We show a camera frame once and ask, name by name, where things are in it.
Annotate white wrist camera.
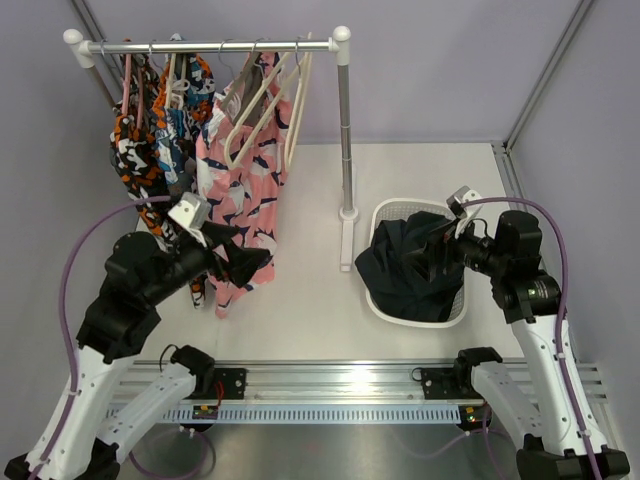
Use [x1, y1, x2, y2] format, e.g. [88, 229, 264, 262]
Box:
[168, 192, 210, 247]
[446, 186, 482, 239]

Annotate white plastic hanger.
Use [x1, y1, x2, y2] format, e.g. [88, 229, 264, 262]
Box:
[152, 53, 190, 114]

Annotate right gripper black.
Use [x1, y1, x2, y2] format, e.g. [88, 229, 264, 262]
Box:
[403, 214, 509, 283]

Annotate pink patterned shorts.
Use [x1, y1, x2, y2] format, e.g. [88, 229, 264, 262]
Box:
[194, 49, 296, 320]

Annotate grey hanger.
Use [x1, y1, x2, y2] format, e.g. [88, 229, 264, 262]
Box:
[220, 50, 266, 127]

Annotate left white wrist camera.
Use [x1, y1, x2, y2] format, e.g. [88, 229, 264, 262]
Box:
[168, 192, 210, 247]

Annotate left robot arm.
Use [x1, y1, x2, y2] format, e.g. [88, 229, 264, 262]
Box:
[4, 222, 270, 479]

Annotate white metal clothes rack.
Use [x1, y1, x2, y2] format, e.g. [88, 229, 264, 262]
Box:
[63, 26, 359, 272]

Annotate cream hanger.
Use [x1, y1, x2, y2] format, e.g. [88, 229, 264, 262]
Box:
[284, 52, 313, 172]
[223, 52, 296, 170]

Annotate white perforated plastic basket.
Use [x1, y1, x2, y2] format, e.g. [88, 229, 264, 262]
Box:
[355, 198, 468, 330]

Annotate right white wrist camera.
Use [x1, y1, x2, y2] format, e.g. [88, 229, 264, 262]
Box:
[446, 186, 482, 239]

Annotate blue orange camouflage shorts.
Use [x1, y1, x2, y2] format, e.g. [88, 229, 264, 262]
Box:
[152, 53, 216, 197]

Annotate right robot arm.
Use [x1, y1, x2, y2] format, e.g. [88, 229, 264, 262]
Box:
[405, 210, 630, 479]

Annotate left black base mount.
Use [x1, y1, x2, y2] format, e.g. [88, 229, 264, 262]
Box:
[194, 367, 247, 400]

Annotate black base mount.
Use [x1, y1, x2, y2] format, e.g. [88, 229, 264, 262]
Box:
[194, 367, 247, 400]
[418, 367, 473, 400]

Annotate black orange camouflage shorts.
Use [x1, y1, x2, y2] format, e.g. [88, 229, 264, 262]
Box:
[110, 54, 178, 251]

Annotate pink hanger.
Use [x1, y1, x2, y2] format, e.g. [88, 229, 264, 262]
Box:
[121, 54, 144, 129]

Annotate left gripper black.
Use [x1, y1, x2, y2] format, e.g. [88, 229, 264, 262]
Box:
[143, 220, 270, 306]

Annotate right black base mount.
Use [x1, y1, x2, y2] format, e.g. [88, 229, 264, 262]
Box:
[418, 367, 473, 400]

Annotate dark navy shorts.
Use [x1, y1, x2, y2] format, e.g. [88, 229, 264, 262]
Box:
[355, 211, 464, 323]

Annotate slotted white cable duct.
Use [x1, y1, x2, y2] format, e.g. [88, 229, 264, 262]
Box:
[159, 404, 462, 425]

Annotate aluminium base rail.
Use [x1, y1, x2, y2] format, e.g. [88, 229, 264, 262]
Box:
[107, 359, 608, 405]

